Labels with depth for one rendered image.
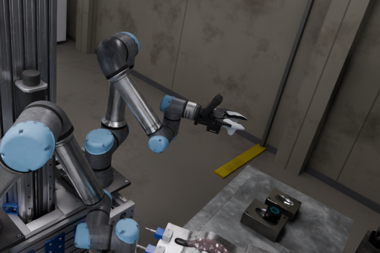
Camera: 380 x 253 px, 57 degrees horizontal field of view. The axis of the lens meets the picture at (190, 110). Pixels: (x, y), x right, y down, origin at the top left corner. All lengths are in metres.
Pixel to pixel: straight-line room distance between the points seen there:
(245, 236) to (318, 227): 0.45
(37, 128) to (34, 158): 0.07
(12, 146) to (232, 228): 1.26
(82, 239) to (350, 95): 3.00
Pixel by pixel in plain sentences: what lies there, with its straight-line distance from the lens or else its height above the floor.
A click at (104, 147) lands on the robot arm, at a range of 1.50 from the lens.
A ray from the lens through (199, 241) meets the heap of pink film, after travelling 1.66.
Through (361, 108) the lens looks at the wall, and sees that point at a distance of 3.69.
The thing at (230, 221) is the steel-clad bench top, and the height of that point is 0.80.
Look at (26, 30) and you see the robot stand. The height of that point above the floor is 1.71.
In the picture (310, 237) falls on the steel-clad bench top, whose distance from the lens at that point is 2.06.
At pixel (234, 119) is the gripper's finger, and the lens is 1.49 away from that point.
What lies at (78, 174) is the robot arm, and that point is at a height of 1.37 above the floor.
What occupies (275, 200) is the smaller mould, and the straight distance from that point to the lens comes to 2.08.
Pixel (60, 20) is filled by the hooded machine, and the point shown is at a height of 0.42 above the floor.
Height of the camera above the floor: 2.11
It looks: 27 degrees down
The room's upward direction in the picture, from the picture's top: 12 degrees clockwise
